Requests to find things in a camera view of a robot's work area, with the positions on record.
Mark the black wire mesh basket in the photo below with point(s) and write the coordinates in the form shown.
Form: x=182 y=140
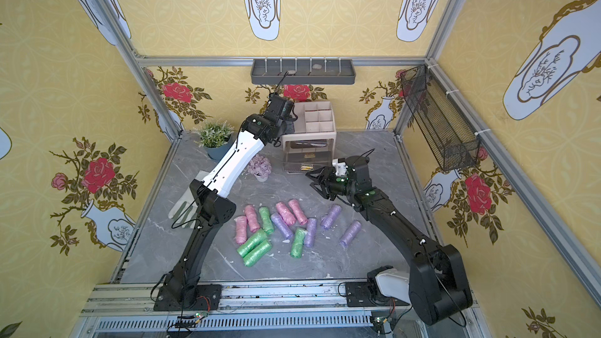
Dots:
x=447 y=132

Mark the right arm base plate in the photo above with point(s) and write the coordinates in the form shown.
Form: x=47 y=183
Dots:
x=367 y=294

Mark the beige three-drawer organizer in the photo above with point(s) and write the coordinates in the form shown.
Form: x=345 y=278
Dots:
x=315 y=122

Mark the purple flowers in white pot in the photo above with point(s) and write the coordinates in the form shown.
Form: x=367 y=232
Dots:
x=260 y=167

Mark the white green work glove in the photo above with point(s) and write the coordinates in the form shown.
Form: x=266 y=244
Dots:
x=184 y=212

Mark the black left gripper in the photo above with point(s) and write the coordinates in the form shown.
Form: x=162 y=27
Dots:
x=286 y=109

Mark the green trash bag roll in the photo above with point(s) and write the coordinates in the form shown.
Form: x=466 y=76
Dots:
x=266 y=221
x=298 y=243
x=257 y=253
x=252 y=242

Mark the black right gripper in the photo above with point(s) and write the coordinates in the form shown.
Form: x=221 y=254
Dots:
x=323 y=184

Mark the gray wall shelf tray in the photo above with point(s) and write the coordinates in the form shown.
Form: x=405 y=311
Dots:
x=306 y=71

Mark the pink trash bag roll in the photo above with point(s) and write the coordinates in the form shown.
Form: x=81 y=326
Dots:
x=285 y=213
x=241 y=230
x=252 y=218
x=298 y=212

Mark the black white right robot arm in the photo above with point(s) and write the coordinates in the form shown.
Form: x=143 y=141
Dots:
x=436 y=286

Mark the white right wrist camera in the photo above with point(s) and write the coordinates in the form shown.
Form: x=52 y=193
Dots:
x=340 y=167

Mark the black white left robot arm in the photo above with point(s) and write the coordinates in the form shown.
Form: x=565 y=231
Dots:
x=214 y=209

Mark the green plant in blue pot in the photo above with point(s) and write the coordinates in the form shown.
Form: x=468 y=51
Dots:
x=216 y=138

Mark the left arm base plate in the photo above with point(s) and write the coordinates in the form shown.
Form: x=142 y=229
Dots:
x=203 y=297

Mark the purple trash bag roll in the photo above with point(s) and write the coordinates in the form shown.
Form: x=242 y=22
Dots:
x=331 y=216
x=282 y=226
x=350 y=233
x=310 y=235

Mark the aluminum front rail frame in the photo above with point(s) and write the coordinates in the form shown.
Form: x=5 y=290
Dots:
x=310 y=305

